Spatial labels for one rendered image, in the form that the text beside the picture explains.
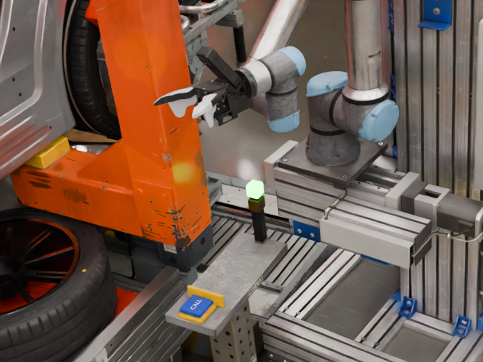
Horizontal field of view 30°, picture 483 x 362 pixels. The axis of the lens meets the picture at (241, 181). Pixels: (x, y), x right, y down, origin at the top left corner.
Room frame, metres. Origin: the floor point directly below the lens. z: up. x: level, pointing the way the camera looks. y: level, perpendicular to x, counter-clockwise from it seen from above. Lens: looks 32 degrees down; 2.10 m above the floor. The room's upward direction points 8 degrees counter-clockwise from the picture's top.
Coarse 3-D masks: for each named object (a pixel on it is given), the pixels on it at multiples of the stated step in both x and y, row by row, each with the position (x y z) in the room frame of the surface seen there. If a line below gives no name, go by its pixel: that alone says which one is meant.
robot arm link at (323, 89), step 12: (336, 72) 2.17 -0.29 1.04; (312, 84) 2.12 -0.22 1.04; (324, 84) 2.09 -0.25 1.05; (336, 84) 2.08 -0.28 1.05; (312, 96) 2.10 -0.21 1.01; (324, 96) 2.08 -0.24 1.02; (336, 96) 2.06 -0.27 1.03; (312, 108) 2.11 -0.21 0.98; (324, 108) 2.07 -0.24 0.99; (312, 120) 2.11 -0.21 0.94; (324, 120) 2.08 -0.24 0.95
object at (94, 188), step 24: (120, 144) 2.31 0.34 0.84; (24, 168) 2.53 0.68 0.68; (48, 168) 2.50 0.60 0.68; (72, 168) 2.48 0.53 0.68; (96, 168) 2.38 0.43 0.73; (120, 168) 2.32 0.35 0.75; (24, 192) 2.54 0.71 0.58; (48, 192) 2.48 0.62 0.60; (72, 192) 2.42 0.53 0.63; (96, 192) 2.36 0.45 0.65; (120, 192) 2.30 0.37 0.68; (72, 216) 2.43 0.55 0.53; (96, 216) 2.37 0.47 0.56; (120, 216) 2.32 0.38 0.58
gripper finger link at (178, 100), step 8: (184, 88) 1.80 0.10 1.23; (192, 88) 1.79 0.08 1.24; (168, 96) 1.77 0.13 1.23; (176, 96) 1.78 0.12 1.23; (184, 96) 1.77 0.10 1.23; (192, 96) 1.78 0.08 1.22; (160, 104) 1.77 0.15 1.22; (176, 104) 1.78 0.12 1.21; (184, 104) 1.78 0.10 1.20; (192, 104) 1.78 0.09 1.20; (176, 112) 1.78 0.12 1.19; (184, 112) 1.78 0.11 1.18
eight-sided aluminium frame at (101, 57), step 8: (192, 16) 3.15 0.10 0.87; (200, 16) 3.11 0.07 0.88; (104, 56) 2.70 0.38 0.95; (104, 64) 2.72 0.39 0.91; (104, 72) 2.71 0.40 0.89; (104, 80) 2.72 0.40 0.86; (192, 80) 3.03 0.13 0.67; (104, 88) 2.72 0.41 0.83; (112, 96) 2.72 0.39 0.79; (112, 104) 2.71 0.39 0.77; (112, 112) 2.71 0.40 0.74
